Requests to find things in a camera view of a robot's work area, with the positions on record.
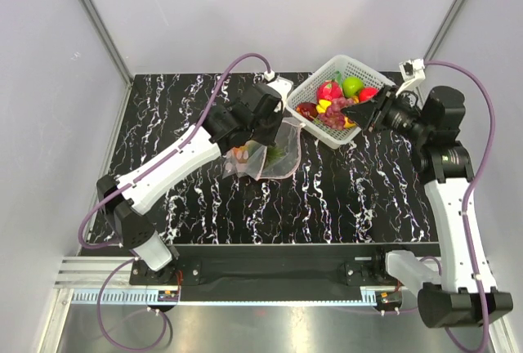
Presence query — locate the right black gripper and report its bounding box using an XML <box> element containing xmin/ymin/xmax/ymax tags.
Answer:
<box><xmin>340</xmin><ymin>85</ymin><xmax>431</xmax><ymax>144</ymax></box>

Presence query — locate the purple grape bunch toy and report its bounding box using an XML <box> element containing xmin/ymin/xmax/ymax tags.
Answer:
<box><xmin>317</xmin><ymin>97</ymin><xmax>356</xmax><ymax>132</ymax></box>

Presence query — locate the orange toy pineapple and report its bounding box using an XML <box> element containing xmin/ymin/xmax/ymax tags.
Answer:
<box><xmin>233</xmin><ymin>142</ymin><xmax>284</xmax><ymax>168</ymax></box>

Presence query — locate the clear pink-dotted zip bag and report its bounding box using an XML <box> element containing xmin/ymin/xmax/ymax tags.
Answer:
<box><xmin>222</xmin><ymin>118</ymin><xmax>305</xmax><ymax>181</ymax></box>

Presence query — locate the dark red plum toy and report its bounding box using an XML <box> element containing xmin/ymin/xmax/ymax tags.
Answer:
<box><xmin>296</xmin><ymin>102</ymin><xmax>318</xmax><ymax>121</ymax></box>

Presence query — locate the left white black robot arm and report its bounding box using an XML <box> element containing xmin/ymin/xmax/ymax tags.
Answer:
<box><xmin>96</xmin><ymin>78</ymin><xmax>293</xmax><ymax>284</ymax></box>

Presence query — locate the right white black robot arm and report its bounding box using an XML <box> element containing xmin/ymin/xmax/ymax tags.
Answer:
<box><xmin>342</xmin><ymin>86</ymin><xmax>513</xmax><ymax>328</ymax></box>

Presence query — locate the red apple toy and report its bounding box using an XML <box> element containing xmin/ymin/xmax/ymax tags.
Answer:
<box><xmin>358</xmin><ymin>87</ymin><xmax>379</xmax><ymax>103</ymax></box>

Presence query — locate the green apple toy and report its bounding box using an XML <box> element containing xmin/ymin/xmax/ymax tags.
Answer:
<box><xmin>342</xmin><ymin>76</ymin><xmax>364</xmax><ymax>98</ymax></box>

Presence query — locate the yellow banana bunch toy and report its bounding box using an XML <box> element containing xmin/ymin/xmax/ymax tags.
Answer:
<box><xmin>315</xmin><ymin>99</ymin><xmax>356</xmax><ymax>129</ymax></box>

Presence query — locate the red dragon fruit toy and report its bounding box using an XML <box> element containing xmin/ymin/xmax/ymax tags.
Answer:
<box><xmin>316</xmin><ymin>80</ymin><xmax>344</xmax><ymax>101</ymax></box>

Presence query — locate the white plastic mesh basket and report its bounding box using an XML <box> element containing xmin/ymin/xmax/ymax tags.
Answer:
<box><xmin>284</xmin><ymin>54</ymin><xmax>396</xmax><ymax>150</ymax></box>

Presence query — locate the black marble pattern mat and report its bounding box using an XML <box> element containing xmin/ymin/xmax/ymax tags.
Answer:
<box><xmin>109</xmin><ymin>74</ymin><xmax>438</xmax><ymax>244</ymax></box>

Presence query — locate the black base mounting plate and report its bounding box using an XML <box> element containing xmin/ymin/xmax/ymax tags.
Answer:
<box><xmin>129</xmin><ymin>243</ymin><xmax>418</xmax><ymax>286</ymax></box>

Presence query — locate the right connector board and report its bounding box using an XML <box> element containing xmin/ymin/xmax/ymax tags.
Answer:
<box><xmin>377</xmin><ymin>289</ymin><xmax>403</xmax><ymax>306</ymax></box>

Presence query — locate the connector board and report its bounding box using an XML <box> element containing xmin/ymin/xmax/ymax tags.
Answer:
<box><xmin>377</xmin><ymin>289</ymin><xmax>403</xmax><ymax>306</ymax></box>
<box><xmin>158</xmin><ymin>288</ymin><xmax>181</xmax><ymax>302</ymax></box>

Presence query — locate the left connector board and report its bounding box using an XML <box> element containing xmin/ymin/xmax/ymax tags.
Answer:
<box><xmin>158</xmin><ymin>288</ymin><xmax>181</xmax><ymax>302</ymax></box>

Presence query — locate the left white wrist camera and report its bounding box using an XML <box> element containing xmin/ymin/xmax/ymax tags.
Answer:
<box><xmin>263</xmin><ymin>71</ymin><xmax>294</xmax><ymax>104</ymax></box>

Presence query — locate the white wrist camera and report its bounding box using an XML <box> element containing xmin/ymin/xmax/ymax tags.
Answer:
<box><xmin>263</xmin><ymin>71</ymin><xmax>294</xmax><ymax>104</ymax></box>
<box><xmin>396</xmin><ymin>59</ymin><xmax>426</xmax><ymax>96</ymax></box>

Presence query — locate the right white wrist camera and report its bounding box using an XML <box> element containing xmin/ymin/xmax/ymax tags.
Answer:
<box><xmin>396</xmin><ymin>59</ymin><xmax>426</xmax><ymax>96</ymax></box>

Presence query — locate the right aluminium frame post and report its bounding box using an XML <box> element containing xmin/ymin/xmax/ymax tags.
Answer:
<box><xmin>412</xmin><ymin>0</ymin><xmax>489</xmax><ymax>83</ymax></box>

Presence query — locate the aluminium frame post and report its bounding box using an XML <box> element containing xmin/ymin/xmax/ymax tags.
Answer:
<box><xmin>412</xmin><ymin>0</ymin><xmax>489</xmax><ymax>83</ymax></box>
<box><xmin>59</xmin><ymin>0</ymin><xmax>134</xmax><ymax>84</ymax></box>

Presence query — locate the left aluminium frame post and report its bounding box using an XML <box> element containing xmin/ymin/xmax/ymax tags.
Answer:
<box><xmin>59</xmin><ymin>0</ymin><xmax>134</xmax><ymax>84</ymax></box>

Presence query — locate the white slotted cable duct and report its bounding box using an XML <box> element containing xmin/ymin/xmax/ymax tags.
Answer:
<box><xmin>71</xmin><ymin>288</ymin><xmax>378</xmax><ymax>307</ymax></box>

